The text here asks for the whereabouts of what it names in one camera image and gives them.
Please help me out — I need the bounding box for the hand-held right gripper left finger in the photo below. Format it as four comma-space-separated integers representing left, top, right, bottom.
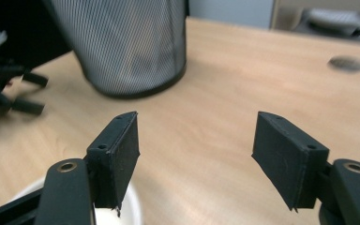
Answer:
83, 111, 142, 218

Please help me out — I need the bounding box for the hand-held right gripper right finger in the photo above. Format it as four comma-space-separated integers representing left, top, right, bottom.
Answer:
250, 111, 331, 214

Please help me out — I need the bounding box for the white disposable bowl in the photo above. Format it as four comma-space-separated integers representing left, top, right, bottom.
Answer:
10, 175, 143, 225

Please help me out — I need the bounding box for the black mesh trash bin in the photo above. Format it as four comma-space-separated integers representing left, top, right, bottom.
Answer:
41, 0, 190, 100

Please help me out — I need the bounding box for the dark round table grommet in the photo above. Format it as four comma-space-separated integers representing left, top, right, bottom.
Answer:
326, 54, 360, 74

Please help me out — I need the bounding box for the dark object under cabinet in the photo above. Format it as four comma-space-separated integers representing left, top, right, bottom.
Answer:
305, 7, 360, 38

